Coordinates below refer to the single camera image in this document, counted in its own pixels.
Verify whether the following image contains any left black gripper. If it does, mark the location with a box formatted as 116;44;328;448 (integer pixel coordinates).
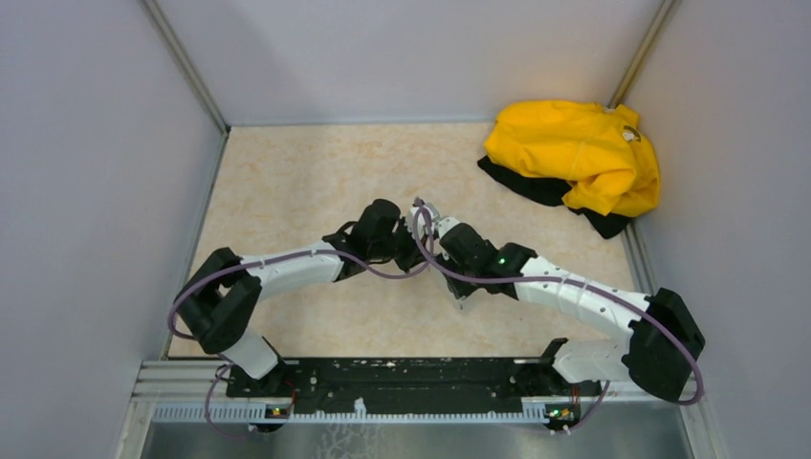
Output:
371;217;432;274

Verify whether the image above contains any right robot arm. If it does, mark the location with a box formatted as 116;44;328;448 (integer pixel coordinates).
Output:
431;217;706;405

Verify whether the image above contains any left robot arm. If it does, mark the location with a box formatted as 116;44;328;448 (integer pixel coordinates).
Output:
167;199;433;396

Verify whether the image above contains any black garment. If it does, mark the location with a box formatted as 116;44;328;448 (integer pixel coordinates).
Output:
476;155;633;239

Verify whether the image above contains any yellow garment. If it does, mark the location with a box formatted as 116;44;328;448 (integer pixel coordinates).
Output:
484;100;662;218

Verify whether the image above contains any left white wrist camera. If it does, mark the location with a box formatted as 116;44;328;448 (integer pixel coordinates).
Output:
405;198;440;241

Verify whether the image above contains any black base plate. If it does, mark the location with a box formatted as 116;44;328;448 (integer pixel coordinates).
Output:
226;358;602;415

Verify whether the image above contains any aluminium frame rail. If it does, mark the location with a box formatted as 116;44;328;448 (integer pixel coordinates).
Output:
131;358;706;425

